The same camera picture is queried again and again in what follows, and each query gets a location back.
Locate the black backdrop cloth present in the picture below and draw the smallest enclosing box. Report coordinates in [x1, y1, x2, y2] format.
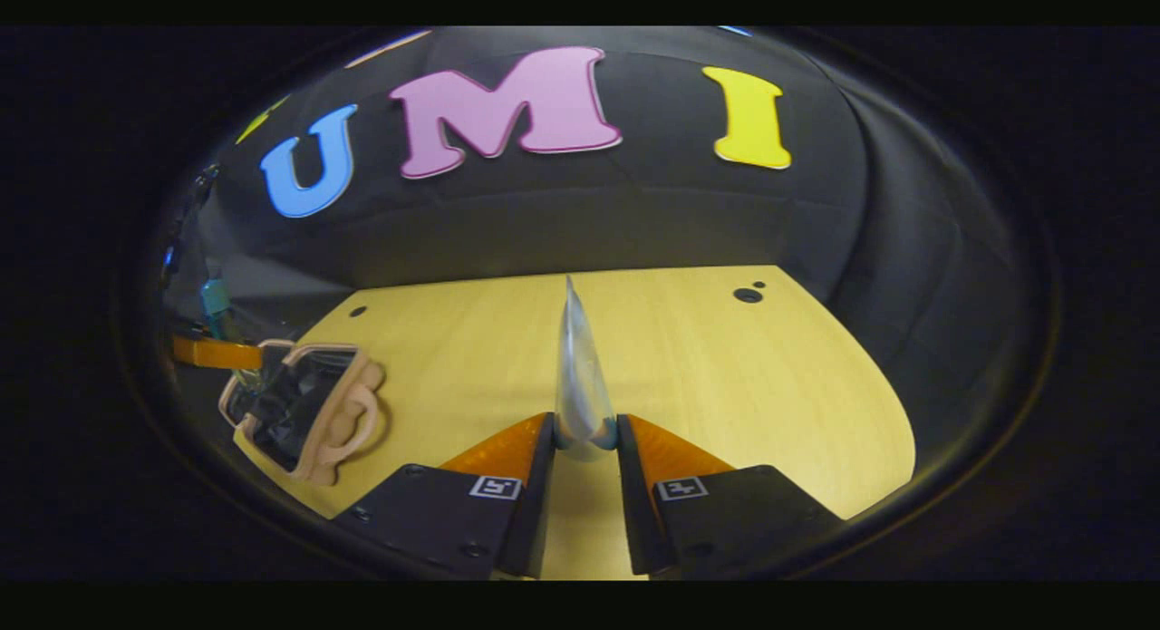
[163, 27, 1043, 468]

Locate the blue squeeze tube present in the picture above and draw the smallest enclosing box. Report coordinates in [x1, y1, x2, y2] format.
[554, 275, 619, 455]

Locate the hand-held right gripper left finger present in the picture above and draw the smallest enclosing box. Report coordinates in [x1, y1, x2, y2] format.
[331, 412, 556, 580]

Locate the pink suitcase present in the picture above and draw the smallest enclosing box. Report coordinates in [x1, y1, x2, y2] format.
[217, 340, 387, 487]

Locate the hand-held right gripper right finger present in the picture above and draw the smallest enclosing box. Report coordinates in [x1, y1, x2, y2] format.
[616, 413, 844, 578]

